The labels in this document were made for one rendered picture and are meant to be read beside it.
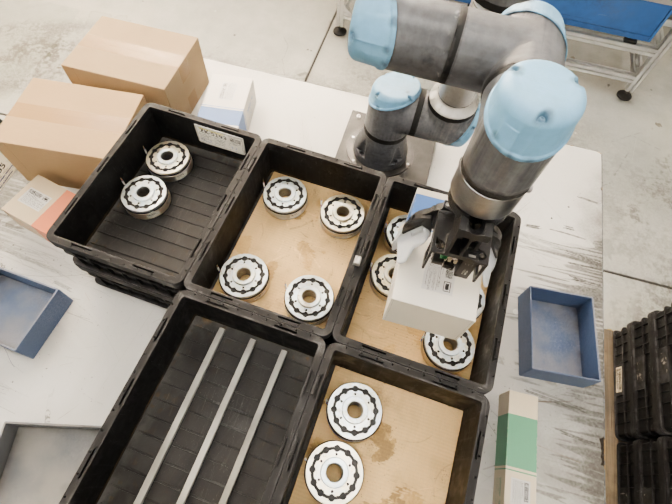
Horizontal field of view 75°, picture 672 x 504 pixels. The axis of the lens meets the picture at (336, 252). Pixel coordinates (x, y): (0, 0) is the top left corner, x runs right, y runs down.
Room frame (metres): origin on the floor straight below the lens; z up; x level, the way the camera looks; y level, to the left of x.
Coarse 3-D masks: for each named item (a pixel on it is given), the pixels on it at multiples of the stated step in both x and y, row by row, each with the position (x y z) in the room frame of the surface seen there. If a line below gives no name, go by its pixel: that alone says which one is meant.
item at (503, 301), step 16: (384, 192) 0.57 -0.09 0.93; (368, 240) 0.44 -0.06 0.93; (512, 240) 0.48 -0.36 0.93; (512, 256) 0.44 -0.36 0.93; (512, 272) 0.40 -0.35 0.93; (352, 288) 0.33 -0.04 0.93; (336, 320) 0.27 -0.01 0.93; (496, 320) 0.30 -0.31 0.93; (336, 336) 0.24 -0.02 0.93; (496, 336) 0.27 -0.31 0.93; (368, 352) 0.21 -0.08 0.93; (384, 352) 0.22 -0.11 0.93; (496, 352) 0.24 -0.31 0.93; (416, 368) 0.19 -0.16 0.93; (432, 368) 0.20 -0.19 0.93; (496, 368) 0.21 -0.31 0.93; (464, 384) 0.17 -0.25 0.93; (480, 384) 0.18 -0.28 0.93
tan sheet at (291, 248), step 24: (312, 192) 0.62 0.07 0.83; (336, 192) 0.62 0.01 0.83; (264, 216) 0.53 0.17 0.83; (312, 216) 0.55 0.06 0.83; (240, 240) 0.47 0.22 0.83; (264, 240) 0.47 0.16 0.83; (288, 240) 0.48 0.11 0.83; (312, 240) 0.48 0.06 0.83; (336, 240) 0.49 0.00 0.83; (288, 264) 0.42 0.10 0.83; (312, 264) 0.42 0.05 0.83; (336, 264) 0.43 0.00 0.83; (216, 288) 0.34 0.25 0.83; (336, 288) 0.37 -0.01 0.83
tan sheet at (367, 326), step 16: (384, 224) 0.55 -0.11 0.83; (368, 272) 0.42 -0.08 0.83; (368, 288) 0.38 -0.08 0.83; (368, 304) 0.34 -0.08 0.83; (384, 304) 0.35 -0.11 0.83; (352, 320) 0.30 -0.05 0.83; (368, 320) 0.31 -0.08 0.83; (384, 320) 0.31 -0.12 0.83; (480, 320) 0.33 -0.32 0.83; (352, 336) 0.27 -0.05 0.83; (368, 336) 0.27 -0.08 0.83; (384, 336) 0.28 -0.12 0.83; (400, 336) 0.28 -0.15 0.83; (416, 336) 0.28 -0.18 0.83; (400, 352) 0.25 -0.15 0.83; (416, 352) 0.25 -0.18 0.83; (464, 368) 0.23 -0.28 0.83
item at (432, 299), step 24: (432, 192) 0.43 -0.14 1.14; (408, 216) 0.41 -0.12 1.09; (408, 264) 0.29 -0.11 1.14; (432, 264) 0.30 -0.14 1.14; (408, 288) 0.25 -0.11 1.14; (432, 288) 0.26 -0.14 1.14; (456, 288) 0.26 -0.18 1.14; (384, 312) 0.24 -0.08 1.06; (408, 312) 0.23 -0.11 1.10; (432, 312) 0.22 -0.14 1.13; (456, 312) 0.22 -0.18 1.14; (456, 336) 0.21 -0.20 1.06
